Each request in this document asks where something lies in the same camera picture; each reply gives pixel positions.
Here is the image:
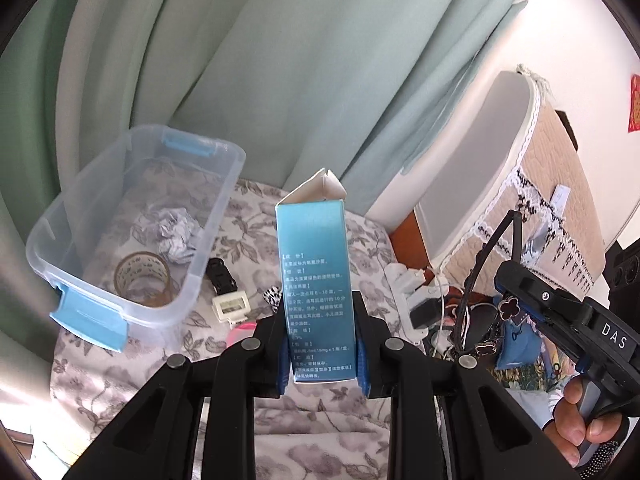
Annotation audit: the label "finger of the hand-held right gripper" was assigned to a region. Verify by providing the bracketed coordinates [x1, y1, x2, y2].
[494, 259, 591, 336]

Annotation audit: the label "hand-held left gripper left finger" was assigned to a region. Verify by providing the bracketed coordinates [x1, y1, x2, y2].
[62, 305, 291, 480]

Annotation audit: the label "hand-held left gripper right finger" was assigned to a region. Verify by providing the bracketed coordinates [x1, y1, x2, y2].
[352, 290, 581, 480]

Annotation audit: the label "round pink mirror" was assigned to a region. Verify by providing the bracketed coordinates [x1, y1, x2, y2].
[226, 324, 258, 350]

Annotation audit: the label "blue medicine box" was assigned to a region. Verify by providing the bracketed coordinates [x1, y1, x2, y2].
[275, 167, 358, 386]

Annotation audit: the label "clear plastic container blue latches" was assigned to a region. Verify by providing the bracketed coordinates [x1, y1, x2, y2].
[25, 124, 247, 352]

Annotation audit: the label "person's right hand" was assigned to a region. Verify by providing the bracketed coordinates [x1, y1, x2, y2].
[542, 374, 625, 467]

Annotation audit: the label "blue pouch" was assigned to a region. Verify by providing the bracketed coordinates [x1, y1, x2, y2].
[495, 320, 541, 371]

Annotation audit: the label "black speaker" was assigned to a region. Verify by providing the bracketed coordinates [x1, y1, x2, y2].
[602, 240, 640, 306]

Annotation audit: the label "grey floral blanket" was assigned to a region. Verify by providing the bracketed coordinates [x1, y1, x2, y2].
[50, 180, 451, 480]

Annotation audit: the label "white power strip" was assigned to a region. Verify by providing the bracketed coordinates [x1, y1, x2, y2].
[385, 262, 451, 333]

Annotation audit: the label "black power adapter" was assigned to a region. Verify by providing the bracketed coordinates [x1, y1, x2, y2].
[410, 297, 446, 328]

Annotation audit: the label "dark floral cloth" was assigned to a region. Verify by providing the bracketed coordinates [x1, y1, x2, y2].
[492, 350, 568, 396]

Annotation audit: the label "beige quilted lace cover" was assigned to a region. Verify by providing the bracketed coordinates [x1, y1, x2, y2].
[470, 65, 608, 286]

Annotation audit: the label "brown wooden board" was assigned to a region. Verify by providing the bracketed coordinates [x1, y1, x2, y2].
[390, 210, 432, 272]

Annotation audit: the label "white appliance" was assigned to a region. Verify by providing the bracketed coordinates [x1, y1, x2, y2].
[370, 71, 543, 271]

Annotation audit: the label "crumpled white paper ball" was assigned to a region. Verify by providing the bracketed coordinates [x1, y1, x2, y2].
[131, 208, 203, 264]

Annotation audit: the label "brown tape roll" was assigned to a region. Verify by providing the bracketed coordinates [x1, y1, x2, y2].
[114, 252, 173, 307]

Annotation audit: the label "pale green curtain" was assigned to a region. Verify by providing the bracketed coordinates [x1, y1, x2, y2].
[0, 0, 531, 361]

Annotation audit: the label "black clover necklace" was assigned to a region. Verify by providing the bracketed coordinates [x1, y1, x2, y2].
[470, 295, 531, 361]

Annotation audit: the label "black cable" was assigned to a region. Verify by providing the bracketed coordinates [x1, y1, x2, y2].
[452, 210, 525, 361]

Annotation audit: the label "black white patterned hair tie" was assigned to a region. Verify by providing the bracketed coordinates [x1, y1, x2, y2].
[261, 285, 286, 317]

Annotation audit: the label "white charging cable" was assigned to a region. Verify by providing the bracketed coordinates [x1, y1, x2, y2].
[425, 270, 462, 357]

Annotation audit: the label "digital watch black strap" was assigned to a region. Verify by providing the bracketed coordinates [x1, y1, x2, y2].
[206, 258, 249, 325]

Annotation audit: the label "red wall decoration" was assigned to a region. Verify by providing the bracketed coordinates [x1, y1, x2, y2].
[629, 74, 640, 134]

